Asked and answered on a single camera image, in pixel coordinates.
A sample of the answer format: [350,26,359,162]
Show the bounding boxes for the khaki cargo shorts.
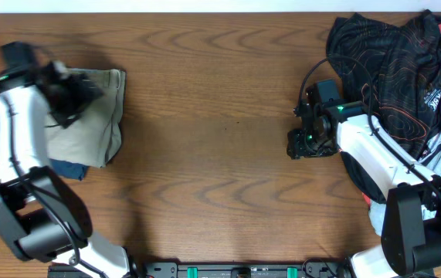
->
[0,68,127,170]

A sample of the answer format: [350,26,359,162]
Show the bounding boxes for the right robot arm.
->
[287,101,441,277]

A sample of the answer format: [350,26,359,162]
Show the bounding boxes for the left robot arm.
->
[0,61,137,277]

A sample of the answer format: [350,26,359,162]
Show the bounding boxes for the folded navy blue shorts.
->
[49,159,89,181]

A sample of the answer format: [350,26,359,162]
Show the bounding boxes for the black patterned shirt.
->
[325,8,441,205]

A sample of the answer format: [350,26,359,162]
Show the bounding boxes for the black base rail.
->
[47,260,354,278]

